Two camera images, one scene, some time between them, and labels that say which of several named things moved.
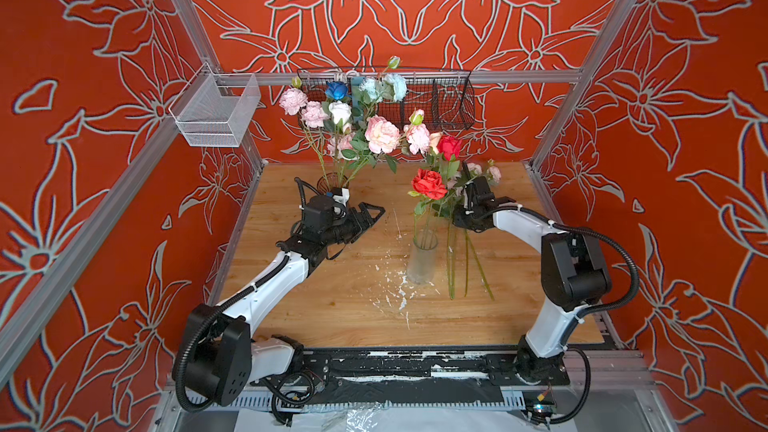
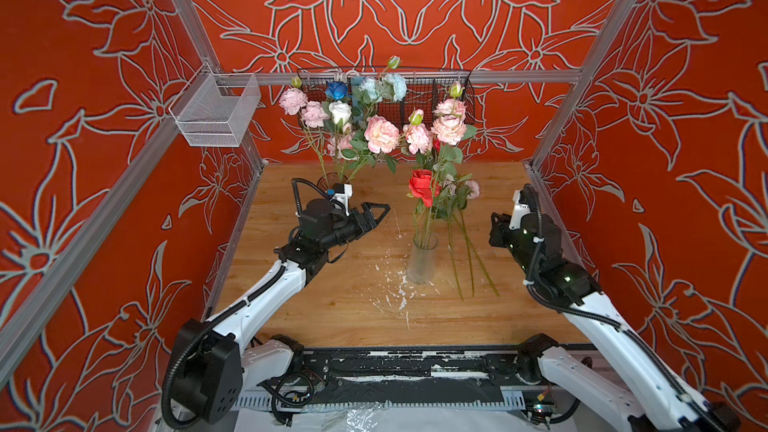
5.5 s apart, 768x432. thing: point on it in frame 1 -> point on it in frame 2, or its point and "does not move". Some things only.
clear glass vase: x=422 y=257 does not move
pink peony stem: x=314 y=114 does not move
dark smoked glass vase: x=332 y=180 does not move
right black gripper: x=457 y=217 -> x=498 y=231
